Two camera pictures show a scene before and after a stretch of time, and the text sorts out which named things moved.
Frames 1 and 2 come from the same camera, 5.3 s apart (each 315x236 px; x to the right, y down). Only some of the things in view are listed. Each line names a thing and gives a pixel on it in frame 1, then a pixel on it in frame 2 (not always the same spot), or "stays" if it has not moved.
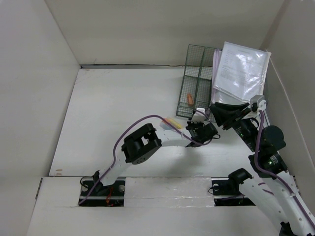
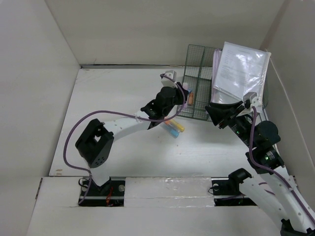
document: [241, 72] stays
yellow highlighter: [179, 126] stays
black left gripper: [200, 125] to [181, 97]
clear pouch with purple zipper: [217, 96] stays
